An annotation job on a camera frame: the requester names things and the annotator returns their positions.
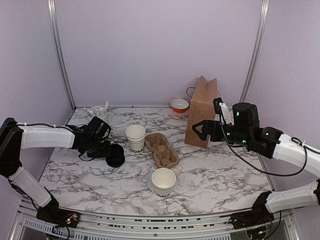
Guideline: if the aluminium frame post right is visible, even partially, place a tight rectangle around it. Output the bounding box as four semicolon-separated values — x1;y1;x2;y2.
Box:
239;0;270;103

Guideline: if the brown paper bag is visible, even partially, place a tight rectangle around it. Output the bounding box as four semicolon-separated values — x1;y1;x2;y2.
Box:
184;76;218;148

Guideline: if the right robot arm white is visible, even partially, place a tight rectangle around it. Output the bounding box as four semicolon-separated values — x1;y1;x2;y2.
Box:
192;98;320;224

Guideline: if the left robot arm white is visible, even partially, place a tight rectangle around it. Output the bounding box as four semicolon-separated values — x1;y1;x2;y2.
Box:
0;117;111;223

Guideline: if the orange white bowl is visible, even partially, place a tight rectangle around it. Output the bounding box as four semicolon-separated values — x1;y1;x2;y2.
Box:
170;98;189;114

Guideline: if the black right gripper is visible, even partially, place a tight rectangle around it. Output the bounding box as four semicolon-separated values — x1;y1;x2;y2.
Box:
192;120;252;148

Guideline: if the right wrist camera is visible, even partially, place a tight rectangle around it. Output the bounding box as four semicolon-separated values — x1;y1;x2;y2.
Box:
213;97;232;125

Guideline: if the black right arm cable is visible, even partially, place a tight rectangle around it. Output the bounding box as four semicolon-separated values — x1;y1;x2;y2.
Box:
219;119;309;176

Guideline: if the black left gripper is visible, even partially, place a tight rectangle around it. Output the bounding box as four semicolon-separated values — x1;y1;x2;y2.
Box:
86;138;111;159

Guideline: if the white wrapped stir stick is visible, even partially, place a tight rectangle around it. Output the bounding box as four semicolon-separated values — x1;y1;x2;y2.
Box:
103;101;109;112

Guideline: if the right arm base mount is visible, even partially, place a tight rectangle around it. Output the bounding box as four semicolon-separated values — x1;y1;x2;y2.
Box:
228;210;275;230

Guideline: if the white paper coffee cup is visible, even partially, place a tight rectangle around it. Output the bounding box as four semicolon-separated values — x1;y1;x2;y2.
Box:
151;168;177;197

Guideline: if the white ribbed canister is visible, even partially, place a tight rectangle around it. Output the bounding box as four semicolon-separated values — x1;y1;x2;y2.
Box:
86;106;109;124

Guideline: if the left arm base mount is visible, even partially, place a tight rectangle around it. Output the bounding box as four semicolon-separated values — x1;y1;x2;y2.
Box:
36;208;80;228

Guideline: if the black lid stack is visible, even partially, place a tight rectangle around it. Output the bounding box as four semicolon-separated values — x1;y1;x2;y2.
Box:
106;143;125;168

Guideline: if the brown cardboard cup carrier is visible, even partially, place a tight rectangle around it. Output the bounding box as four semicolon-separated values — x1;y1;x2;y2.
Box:
144;133;180;169

